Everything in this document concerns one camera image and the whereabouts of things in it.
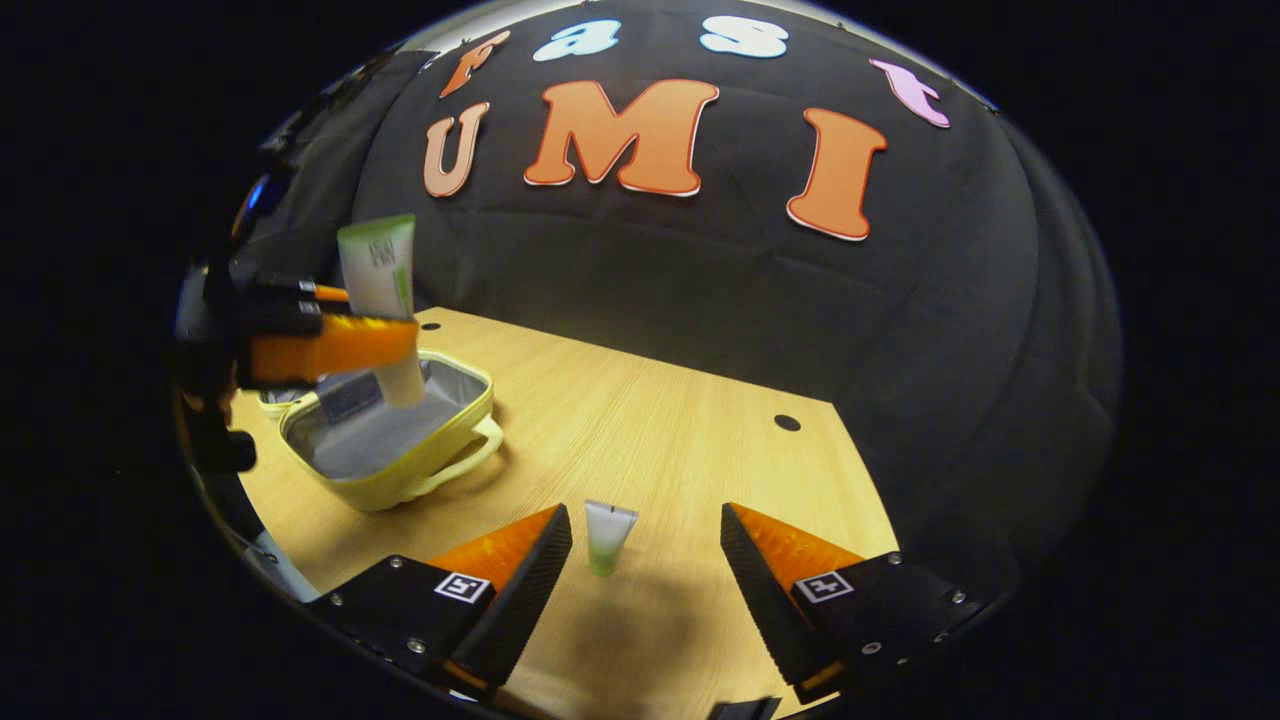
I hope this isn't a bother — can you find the small white green tube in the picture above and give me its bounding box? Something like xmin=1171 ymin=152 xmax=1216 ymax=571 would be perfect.
xmin=584 ymin=499 xmax=639 ymax=578

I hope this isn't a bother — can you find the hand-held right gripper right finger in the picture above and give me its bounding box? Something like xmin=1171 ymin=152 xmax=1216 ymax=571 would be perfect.
xmin=720 ymin=502 xmax=1001 ymax=704

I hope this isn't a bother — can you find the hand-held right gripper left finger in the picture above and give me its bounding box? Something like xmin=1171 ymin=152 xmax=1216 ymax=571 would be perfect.
xmin=305 ymin=503 xmax=574 ymax=701

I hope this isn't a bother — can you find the large white green tube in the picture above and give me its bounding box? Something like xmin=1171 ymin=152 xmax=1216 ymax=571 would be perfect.
xmin=337 ymin=213 xmax=426 ymax=409

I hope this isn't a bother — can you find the yellow suitcase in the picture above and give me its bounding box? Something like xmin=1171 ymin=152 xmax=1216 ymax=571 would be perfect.
xmin=258 ymin=348 xmax=504 ymax=513

